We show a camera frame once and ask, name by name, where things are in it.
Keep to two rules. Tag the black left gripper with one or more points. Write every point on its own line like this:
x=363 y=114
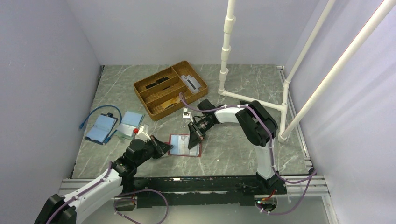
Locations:
x=162 y=147

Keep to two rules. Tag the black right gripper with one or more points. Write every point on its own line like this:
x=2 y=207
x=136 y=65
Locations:
x=195 y=136

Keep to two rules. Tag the red leather card holder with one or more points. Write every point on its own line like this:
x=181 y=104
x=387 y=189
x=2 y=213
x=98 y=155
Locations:
x=180 y=146

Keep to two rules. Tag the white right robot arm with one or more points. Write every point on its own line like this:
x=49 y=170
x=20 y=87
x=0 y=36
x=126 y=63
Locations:
x=258 y=126

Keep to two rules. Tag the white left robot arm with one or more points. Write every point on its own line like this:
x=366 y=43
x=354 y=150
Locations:
x=116 y=181

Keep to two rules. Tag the tan card in tray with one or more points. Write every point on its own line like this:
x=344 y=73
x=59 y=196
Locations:
x=166 y=104

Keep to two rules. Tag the light blue card holder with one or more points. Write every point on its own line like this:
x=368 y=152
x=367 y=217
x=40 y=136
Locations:
x=130 y=122

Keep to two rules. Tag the open blue card holder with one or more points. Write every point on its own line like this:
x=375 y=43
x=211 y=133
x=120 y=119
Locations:
x=101 y=130

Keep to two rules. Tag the woven brown organizer tray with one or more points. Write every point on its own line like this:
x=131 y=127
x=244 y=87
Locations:
x=152 y=98

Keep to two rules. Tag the black item in tray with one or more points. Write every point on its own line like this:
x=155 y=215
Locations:
x=157 y=82

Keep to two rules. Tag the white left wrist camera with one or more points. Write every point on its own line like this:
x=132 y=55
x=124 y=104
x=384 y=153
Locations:
x=141 y=133

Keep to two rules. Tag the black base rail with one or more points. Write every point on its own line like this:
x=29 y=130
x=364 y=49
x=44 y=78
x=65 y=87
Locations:
x=201 y=190

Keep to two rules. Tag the white PVC pipe frame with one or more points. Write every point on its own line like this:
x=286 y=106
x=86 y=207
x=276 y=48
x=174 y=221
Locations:
x=371 y=24

